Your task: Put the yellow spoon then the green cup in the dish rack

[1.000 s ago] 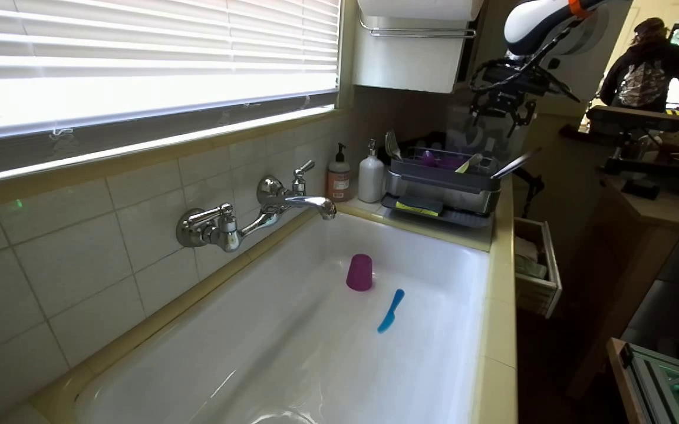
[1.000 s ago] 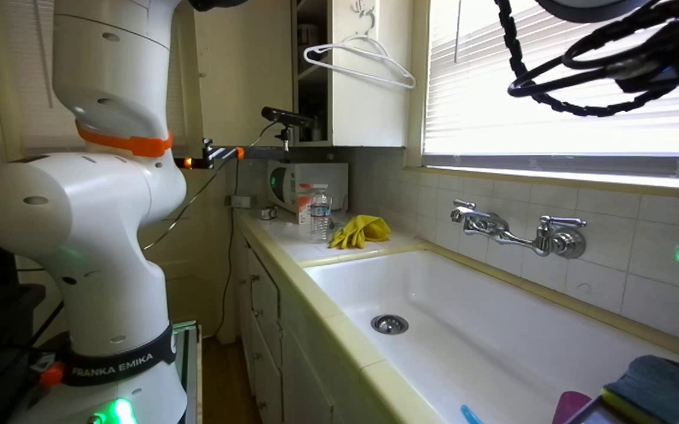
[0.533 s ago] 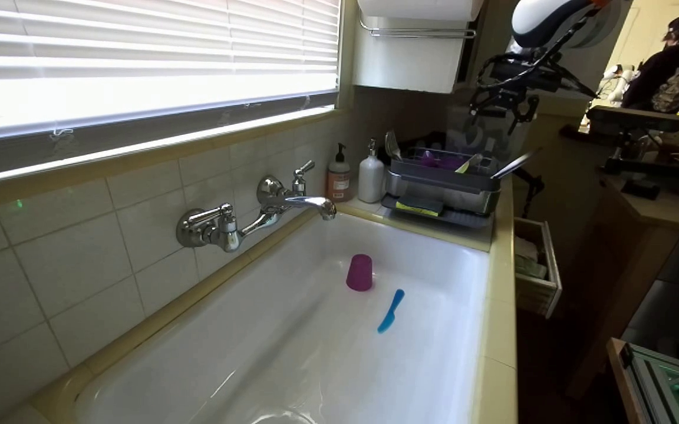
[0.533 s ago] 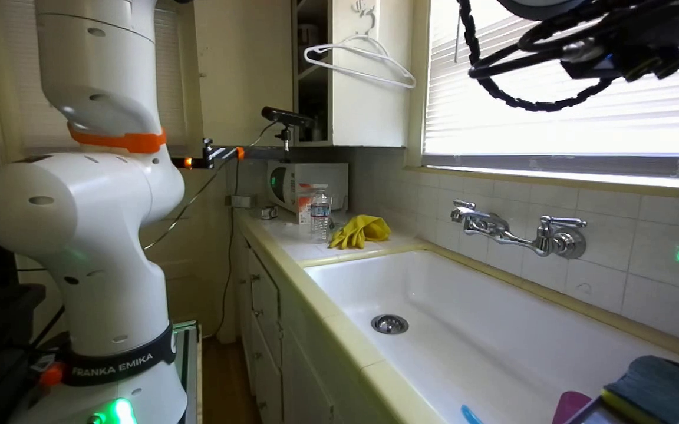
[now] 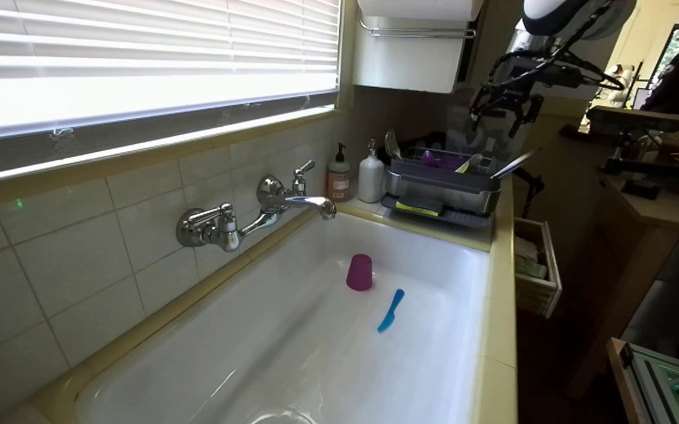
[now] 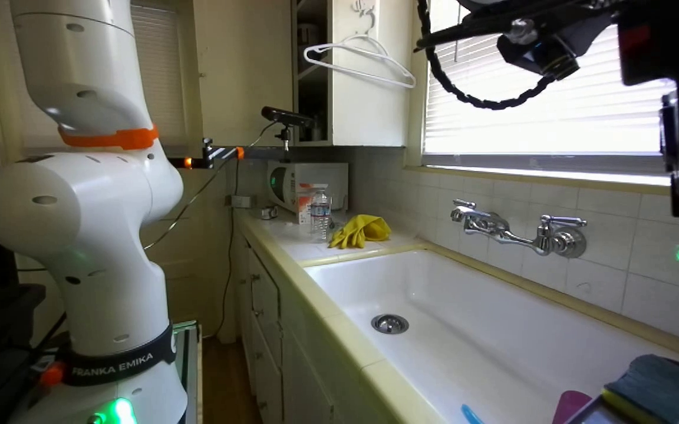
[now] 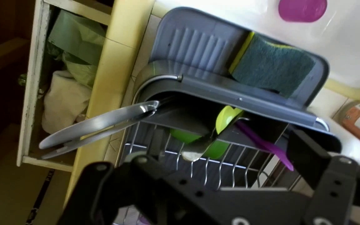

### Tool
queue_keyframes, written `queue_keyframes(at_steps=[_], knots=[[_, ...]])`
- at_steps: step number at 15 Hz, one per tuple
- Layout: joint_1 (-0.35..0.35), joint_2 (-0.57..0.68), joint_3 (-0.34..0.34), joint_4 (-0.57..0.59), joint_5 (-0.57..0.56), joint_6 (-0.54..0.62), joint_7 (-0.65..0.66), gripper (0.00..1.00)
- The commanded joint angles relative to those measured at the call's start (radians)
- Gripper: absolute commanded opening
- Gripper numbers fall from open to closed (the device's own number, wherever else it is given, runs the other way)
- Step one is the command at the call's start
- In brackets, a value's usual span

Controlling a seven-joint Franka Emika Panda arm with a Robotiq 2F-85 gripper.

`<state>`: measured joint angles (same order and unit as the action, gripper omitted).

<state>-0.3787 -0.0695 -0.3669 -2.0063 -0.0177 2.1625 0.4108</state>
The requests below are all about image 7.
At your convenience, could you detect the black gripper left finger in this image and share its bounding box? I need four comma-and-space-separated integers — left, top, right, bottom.
59, 152, 248, 225

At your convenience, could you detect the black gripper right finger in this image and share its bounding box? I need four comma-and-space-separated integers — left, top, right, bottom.
285, 128, 360, 225

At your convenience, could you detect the yellow plastic spoon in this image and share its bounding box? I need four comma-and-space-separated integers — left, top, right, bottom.
215, 103, 246, 136

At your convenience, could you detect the purple plastic spoon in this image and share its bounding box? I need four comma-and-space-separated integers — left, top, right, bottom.
235, 118, 296, 172

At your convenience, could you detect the white pump bottle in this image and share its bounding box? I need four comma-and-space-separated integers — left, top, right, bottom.
316, 116, 360, 166

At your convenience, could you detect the green and yellow sponge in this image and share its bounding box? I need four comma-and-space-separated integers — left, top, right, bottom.
229, 28, 318, 98

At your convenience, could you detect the silver butter knife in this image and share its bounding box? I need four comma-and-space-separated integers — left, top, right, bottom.
180, 136, 215, 163

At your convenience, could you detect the white plastic bag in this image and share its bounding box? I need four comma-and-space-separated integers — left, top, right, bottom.
41, 68, 93, 135

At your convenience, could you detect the wooden drawer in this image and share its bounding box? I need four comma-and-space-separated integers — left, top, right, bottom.
15, 0, 115, 173

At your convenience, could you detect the green plastic bag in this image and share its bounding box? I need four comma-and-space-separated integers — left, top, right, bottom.
46, 10, 109, 87

